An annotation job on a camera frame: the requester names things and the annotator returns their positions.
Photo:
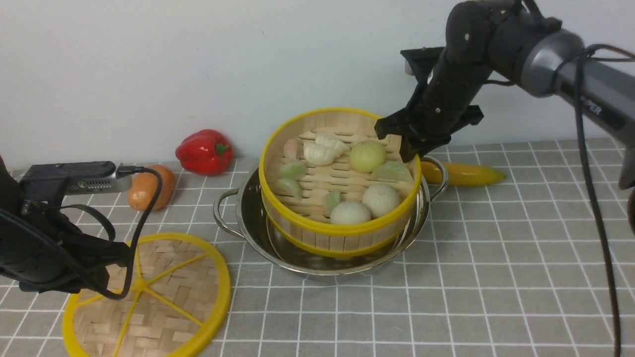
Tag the green dumpling upper left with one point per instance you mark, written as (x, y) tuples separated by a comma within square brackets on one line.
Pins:
[(294, 170)]

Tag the green dumpling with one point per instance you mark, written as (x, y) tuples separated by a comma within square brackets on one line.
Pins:
[(330, 201), (294, 170), (392, 170), (290, 187)]

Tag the grey checked tablecloth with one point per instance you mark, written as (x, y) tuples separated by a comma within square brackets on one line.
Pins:
[(510, 270)]

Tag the green dumpling lower left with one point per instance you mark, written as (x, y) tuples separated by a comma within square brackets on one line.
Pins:
[(290, 187)]

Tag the green dumpling front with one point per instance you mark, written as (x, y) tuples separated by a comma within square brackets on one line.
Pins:
[(330, 201)]

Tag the brown potato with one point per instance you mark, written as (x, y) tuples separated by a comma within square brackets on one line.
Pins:
[(144, 186)]

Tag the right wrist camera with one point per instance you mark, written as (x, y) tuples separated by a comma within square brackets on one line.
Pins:
[(419, 62)]

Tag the white rear dumpling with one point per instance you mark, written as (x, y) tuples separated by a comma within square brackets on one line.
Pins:
[(332, 142)]

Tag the bamboo steamer basket yellow rim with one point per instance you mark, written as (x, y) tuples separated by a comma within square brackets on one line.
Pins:
[(302, 219)]

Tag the white round bun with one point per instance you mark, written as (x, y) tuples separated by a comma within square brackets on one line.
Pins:
[(381, 199)]

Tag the white pleated dumpling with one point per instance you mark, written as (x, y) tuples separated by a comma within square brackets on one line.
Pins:
[(319, 155)]

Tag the red bell pepper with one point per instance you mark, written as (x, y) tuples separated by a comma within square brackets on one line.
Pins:
[(206, 153)]

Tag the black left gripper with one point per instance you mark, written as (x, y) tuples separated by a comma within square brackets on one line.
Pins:
[(44, 251)]

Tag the pink dumpling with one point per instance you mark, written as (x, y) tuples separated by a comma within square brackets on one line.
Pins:
[(291, 149)]

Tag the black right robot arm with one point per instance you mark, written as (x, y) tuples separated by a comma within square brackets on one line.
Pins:
[(532, 52)]

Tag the woven bamboo steamer lid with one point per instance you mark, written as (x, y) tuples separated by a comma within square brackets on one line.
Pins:
[(178, 301)]

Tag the yellow banana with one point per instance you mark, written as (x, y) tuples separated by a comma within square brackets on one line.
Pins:
[(462, 175)]

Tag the stainless steel pot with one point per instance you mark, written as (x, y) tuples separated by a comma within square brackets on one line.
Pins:
[(256, 229)]

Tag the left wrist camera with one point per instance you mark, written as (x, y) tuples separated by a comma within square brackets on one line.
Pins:
[(71, 179)]

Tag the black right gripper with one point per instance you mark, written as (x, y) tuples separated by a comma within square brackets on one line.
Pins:
[(437, 109)]

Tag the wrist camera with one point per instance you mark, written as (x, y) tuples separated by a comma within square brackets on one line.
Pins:
[(419, 62), (71, 179)]

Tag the yellow round bun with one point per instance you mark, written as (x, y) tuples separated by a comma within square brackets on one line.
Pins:
[(367, 155)]

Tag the green dumpling right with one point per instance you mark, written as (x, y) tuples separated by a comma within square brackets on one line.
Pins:
[(392, 170)]

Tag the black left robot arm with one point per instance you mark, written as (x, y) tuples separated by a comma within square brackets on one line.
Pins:
[(120, 278)]

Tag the white front bun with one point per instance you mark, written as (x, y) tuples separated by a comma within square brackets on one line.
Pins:
[(350, 213)]

